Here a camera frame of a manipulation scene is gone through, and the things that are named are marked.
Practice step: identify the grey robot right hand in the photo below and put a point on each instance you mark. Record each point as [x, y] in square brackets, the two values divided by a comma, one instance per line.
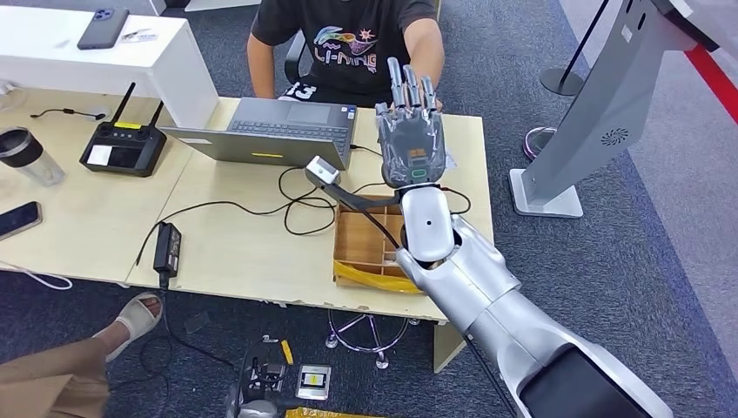
[412, 147]

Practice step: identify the person's left hand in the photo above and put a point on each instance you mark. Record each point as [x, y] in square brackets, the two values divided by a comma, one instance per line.
[440, 105]

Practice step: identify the person's left forearm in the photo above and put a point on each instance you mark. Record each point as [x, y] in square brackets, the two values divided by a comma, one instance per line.
[426, 52]

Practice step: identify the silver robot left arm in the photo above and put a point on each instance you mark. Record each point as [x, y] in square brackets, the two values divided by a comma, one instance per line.
[256, 409]

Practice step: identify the person's right forearm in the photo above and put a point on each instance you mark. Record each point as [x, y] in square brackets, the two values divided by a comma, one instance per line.
[260, 69]

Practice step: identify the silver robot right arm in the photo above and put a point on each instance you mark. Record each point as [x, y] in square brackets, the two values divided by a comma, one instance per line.
[478, 288]

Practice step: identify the seated person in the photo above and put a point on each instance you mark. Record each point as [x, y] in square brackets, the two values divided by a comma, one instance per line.
[340, 29]

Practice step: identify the small card with keys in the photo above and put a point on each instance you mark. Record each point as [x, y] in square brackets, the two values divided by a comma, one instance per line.
[138, 36]

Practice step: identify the person's leg with sandal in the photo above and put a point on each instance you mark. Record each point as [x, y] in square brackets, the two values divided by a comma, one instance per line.
[52, 375]

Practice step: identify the round chrome base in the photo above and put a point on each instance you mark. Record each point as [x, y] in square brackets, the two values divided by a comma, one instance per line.
[534, 143]

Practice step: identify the wooden divided box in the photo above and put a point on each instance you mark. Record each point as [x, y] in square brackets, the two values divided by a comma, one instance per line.
[360, 242]

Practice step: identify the grey laptop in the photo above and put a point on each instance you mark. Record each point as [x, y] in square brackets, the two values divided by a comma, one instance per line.
[271, 146]

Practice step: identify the grey kiosk stand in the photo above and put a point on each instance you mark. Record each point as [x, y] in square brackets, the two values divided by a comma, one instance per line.
[604, 104]

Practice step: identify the chrome stool base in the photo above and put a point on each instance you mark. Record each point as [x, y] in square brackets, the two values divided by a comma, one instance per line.
[369, 323]

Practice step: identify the yellow plug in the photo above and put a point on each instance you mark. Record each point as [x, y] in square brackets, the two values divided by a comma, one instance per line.
[286, 352]

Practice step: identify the metal floor socket yellow label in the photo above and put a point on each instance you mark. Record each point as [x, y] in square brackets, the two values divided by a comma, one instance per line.
[313, 382]

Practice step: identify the open metal floor socket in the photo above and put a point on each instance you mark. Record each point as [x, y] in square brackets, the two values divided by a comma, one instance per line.
[275, 372]

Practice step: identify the black power adapter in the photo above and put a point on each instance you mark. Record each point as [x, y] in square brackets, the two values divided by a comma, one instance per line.
[167, 248]

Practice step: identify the red barrier belt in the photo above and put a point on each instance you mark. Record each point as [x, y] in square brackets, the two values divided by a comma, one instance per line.
[715, 78]

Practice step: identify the dark floor plate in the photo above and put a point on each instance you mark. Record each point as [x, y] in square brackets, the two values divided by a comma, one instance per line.
[196, 322]

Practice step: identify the yellow flat package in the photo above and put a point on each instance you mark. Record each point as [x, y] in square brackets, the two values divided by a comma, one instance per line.
[317, 413]

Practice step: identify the black remote controller with antennas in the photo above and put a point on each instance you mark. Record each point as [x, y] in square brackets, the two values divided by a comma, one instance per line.
[123, 153]

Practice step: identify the dark grey smartphone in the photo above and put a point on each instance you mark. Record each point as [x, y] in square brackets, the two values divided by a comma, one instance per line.
[102, 28]

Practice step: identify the white counter block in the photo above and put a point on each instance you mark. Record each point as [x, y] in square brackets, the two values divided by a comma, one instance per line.
[69, 62]

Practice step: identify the clear tumbler with black lid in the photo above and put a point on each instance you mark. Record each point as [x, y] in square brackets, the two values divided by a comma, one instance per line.
[26, 153]

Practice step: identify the black smartphone with tan case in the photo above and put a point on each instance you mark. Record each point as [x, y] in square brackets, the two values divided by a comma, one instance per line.
[18, 219]

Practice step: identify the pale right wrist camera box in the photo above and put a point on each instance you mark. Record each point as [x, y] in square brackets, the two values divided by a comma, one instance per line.
[323, 170]

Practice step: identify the black stanchion post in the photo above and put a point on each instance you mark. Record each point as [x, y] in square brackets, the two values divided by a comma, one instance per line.
[561, 83]

